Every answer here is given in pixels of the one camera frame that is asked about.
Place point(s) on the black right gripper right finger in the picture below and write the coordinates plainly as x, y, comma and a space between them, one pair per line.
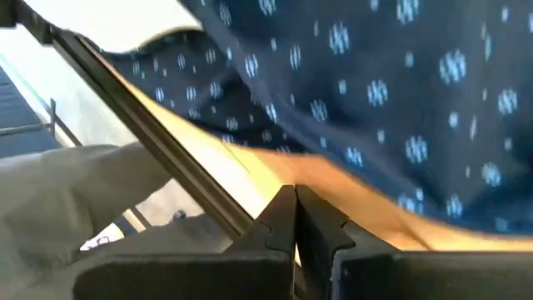
416, 279

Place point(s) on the navy dotted garment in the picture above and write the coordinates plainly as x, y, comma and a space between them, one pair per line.
375, 62

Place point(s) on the black metal rig frame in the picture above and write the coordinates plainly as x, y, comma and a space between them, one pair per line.
145, 125

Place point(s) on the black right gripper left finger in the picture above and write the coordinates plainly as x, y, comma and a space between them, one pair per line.
187, 279

